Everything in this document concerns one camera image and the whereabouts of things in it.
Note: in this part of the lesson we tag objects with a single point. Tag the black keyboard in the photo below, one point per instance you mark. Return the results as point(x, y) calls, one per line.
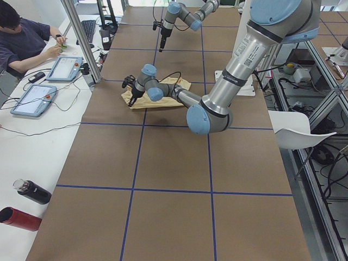
point(89, 29)

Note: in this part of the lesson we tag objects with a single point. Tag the red water bottle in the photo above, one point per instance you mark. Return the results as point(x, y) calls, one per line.
point(14, 217)

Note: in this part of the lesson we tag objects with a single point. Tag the person in navy shirt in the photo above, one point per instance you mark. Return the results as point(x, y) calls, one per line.
point(26, 44)

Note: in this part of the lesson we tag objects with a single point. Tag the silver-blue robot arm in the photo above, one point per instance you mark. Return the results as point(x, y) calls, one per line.
point(176, 11)
point(270, 23)

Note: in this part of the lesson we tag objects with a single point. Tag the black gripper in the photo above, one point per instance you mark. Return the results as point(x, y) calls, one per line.
point(135, 94)
point(164, 33)

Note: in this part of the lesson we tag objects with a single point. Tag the aluminium frame post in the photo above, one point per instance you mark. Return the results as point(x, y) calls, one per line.
point(81, 37)

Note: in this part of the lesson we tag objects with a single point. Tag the white moulded chair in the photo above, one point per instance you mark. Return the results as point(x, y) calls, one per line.
point(292, 130)

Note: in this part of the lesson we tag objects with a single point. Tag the far teach pendant tablet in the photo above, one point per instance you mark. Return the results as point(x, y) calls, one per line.
point(65, 69)

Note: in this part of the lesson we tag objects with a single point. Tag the cream long-sleeve graphic shirt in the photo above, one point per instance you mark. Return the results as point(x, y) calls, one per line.
point(155, 100)

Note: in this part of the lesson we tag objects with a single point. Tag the black phone on table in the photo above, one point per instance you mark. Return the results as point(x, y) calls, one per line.
point(36, 77)

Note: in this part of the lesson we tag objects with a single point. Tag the near teach pendant tablet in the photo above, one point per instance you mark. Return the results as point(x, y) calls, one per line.
point(35, 101)

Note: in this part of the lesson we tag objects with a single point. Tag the black water bottle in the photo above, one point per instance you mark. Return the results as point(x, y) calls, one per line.
point(32, 191)

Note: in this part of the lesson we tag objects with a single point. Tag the teach pendant tablet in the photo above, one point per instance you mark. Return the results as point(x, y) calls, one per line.
point(65, 69)
point(35, 101)

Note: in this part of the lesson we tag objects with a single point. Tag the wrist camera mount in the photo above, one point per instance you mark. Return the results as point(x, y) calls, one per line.
point(128, 81)
point(157, 24)

